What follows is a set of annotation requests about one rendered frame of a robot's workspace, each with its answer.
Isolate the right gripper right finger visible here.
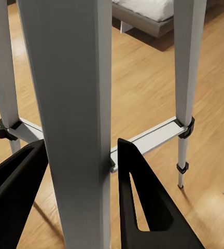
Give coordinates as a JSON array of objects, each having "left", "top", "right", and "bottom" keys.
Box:
[{"left": 117, "top": 138, "right": 205, "bottom": 249}]

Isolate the camera tripod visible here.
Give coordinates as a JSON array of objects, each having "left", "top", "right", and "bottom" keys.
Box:
[{"left": 0, "top": 0, "right": 207, "bottom": 249}]

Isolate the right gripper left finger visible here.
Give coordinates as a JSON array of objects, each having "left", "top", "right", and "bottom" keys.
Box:
[{"left": 0, "top": 139, "right": 49, "bottom": 249}]

